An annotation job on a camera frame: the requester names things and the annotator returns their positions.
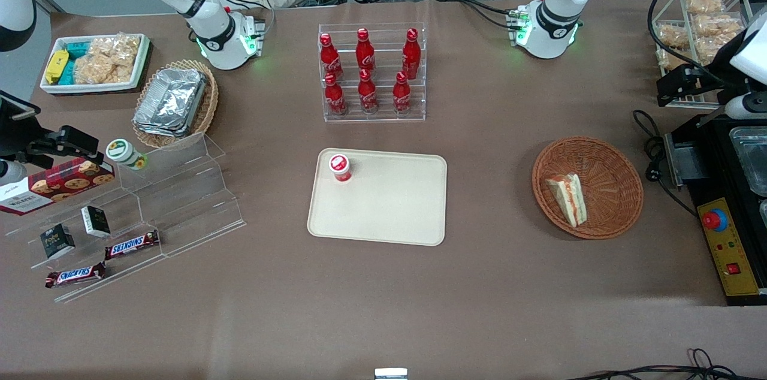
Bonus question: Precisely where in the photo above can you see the silver foil container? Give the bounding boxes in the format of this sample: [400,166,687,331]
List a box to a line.
[132,118,194,139]
[135,67,208,132]

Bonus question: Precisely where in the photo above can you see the black floor cables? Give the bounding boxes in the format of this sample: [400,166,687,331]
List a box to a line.
[568,348,767,380]

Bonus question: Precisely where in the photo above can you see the oval wicker basket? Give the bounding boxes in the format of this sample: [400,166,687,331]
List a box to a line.
[132,59,219,150]

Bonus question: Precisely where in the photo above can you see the Snickers chocolate bar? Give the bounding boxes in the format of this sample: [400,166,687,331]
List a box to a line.
[45,262,107,289]
[104,230,161,260]

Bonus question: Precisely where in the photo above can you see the black power cable with plug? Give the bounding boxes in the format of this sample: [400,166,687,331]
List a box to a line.
[633,108,699,218]

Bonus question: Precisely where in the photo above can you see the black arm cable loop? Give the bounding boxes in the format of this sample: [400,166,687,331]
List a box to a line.
[647,0,767,89]

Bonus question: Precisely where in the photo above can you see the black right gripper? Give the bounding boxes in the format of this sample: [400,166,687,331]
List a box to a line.
[0,91,100,170]

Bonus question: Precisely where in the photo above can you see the black right arm base cable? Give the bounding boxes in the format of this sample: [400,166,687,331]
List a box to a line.
[217,0,277,40]

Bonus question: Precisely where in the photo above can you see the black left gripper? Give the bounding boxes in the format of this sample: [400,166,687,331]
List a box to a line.
[657,64,747,107]

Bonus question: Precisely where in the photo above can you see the red Coca-Cola bottle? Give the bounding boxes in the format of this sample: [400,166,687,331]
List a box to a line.
[319,33,344,82]
[392,71,412,115]
[401,28,422,80]
[355,28,376,73]
[358,68,379,114]
[324,73,349,116]

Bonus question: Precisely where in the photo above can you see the black sealing machine yellow panel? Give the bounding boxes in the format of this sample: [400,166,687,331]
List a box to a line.
[663,110,767,307]

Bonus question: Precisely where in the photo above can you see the clear acrylic stepped stand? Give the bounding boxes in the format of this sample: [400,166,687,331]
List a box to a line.
[5,169,167,304]
[116,131,247,259]

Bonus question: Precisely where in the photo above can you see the red tartan cookie box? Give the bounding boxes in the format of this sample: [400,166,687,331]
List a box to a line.
[0,158,116,216]

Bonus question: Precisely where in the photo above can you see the round brown wicker basket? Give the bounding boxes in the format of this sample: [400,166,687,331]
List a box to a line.
[532,136,645,241]

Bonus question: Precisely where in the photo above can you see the metal mould tray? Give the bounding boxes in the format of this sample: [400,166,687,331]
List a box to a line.
[729,126,767,197]

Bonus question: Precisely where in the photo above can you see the black arm base cable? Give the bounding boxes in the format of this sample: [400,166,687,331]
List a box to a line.
[217,0,277,40]
[460,0,523,31]

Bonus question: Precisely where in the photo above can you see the small black box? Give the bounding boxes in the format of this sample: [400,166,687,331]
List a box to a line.
[81,206,112,239]
[40,224,77,260]

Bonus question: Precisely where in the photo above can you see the yellow snack packet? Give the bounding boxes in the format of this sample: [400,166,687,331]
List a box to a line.
[45,49,70,85]

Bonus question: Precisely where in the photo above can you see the clear acrylic bottle rack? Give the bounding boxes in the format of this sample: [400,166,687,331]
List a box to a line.
[317,22,428,123]

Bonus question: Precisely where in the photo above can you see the beige plastic tray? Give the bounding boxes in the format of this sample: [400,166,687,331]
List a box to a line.
[306,147,449,248]

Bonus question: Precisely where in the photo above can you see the white rectangular snack bin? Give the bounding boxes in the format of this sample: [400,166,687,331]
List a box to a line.
[40,33,151,95]

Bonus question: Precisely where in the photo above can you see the black left arm base cable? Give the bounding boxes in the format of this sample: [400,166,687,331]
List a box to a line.
[460,0,523,31]

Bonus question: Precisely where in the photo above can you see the wrapped triangle sandwich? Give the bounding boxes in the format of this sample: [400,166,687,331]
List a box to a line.
[545,172,588,229]

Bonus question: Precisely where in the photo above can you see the clear white-edged cracker rack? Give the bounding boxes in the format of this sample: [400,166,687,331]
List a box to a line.
[651,0,754,110]

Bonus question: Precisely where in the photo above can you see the small red white bottle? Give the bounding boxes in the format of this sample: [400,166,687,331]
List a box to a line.
[328,153,353,183]

